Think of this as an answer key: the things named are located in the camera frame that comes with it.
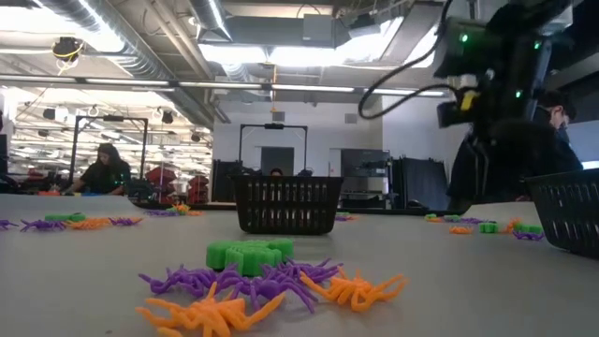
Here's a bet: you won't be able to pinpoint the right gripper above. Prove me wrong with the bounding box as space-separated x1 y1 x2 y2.
437 87 490 129

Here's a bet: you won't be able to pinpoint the yellow tag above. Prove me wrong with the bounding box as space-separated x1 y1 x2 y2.
460 89 481 112

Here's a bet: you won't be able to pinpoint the black curtain partition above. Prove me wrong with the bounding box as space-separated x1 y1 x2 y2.
211 158 244 203
391 156 451 212

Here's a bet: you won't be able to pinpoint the grey cabinet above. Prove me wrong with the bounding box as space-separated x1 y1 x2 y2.
340 148 392 208

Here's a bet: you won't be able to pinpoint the black slotted plastic basket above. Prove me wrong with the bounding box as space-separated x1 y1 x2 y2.
230 174 344 236
523 167 599 260

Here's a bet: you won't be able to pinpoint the long ceiling light strip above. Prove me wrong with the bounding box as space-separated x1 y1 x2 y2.
0 73 450 98

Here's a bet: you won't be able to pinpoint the grey table mat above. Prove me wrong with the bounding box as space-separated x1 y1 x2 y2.
0 193 599 337

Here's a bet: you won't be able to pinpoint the red tool cart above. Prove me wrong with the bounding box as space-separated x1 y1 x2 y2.
186 175 211 205
144 166 178 203

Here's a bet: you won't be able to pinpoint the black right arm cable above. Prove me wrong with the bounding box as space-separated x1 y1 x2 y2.
358 0 454 121

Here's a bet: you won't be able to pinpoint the black camera rig frame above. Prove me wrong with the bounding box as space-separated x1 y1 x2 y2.
68 114 150 188
239 123 309 177

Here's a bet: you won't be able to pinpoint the silver spiral ventilation duct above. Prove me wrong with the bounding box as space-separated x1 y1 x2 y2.
39 0 177 81

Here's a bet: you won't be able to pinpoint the hanging cable reel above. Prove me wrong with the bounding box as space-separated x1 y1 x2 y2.
51 36 85 65

